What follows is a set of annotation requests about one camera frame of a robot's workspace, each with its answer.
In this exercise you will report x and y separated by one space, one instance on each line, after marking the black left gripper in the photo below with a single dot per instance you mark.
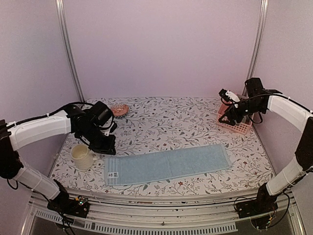
108 149

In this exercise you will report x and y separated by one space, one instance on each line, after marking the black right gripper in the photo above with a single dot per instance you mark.
231 111

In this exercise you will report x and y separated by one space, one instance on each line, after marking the pink plastic basket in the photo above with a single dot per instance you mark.
241 128

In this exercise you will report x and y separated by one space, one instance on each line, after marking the light blue towel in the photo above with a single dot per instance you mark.
166 165

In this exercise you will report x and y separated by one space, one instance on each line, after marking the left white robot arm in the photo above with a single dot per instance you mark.
21 139

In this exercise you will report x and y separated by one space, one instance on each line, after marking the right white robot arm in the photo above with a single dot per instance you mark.
287 134

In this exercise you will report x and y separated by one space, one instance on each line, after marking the cream ceramic mug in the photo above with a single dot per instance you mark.
83 157

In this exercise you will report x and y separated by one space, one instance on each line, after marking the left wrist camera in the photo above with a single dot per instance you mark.
110 129

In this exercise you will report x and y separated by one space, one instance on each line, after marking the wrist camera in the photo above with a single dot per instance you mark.
228 96
110 129

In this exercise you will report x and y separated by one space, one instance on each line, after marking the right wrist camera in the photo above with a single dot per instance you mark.
228 96

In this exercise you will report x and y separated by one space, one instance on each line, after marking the right aluminium corner post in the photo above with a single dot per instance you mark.
258 39

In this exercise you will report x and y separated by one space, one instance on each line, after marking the aluminium corner post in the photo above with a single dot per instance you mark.
258 39
70 58

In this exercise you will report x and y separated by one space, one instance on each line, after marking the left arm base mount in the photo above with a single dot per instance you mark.
79 206

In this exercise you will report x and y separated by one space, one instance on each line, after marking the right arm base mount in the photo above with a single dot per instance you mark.
263 203

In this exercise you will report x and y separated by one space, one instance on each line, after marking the aluminium front rail frame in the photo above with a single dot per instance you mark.
210 214

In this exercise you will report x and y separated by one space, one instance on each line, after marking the left aluminium corner post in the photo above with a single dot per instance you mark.
70 58

